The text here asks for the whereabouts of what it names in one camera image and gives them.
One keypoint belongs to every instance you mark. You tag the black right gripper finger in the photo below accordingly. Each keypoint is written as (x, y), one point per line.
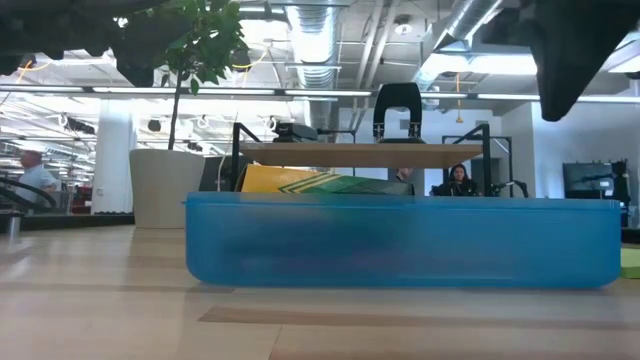
(560, 75)

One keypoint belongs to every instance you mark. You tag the yellow green crayon box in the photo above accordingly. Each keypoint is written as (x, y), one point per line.
(300, 181)

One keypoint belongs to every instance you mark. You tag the green sticky note pad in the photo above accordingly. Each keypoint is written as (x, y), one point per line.
(631, 262)

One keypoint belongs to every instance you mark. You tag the blue plastic pencil case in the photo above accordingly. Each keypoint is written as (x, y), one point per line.
(400, 240)

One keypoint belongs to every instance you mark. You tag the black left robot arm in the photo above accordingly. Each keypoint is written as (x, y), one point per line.
(55, 25)

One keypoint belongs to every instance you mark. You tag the green leafy plant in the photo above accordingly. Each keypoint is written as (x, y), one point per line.
(205, 35)

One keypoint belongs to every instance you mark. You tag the black background monitor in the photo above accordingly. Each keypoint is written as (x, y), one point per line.
(587, 180)

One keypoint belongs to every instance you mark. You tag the white plant pot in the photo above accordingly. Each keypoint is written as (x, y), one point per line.
(165, 190)

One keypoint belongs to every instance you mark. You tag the person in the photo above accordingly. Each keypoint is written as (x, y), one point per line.
(37, 177)
(457, 182)

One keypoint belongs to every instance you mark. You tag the black stapler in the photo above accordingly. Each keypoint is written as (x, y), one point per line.
(297, 132)

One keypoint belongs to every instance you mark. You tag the wooden shelf riser black legs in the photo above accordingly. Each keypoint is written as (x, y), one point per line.
(360, 155)

